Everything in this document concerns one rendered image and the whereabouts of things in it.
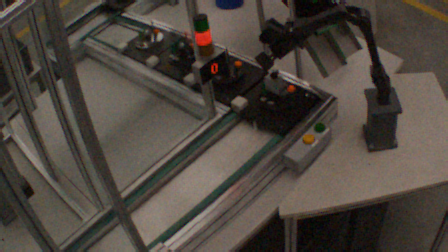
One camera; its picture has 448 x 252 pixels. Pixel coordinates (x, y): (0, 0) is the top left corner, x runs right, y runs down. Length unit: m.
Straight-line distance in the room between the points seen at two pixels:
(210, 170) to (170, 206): 0.21
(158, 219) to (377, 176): 0.81
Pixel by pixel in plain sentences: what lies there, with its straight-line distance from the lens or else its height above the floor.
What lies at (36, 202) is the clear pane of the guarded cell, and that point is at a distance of 1.17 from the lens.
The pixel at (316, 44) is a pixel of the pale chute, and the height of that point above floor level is 1.08.
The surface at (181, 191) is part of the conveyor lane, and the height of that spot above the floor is 0.92.
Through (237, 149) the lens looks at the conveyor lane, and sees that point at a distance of 1.98.
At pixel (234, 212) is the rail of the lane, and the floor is 0.90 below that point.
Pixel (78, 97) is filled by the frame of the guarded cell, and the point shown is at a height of 1.69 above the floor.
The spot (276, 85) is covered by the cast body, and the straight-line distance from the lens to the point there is 1.99.
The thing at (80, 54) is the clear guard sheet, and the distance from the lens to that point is 1.52.
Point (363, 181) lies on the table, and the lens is 1.92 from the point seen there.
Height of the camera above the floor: 2.32
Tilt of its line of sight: 43 degrees down
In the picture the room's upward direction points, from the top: 10 degrees counter-clockwise
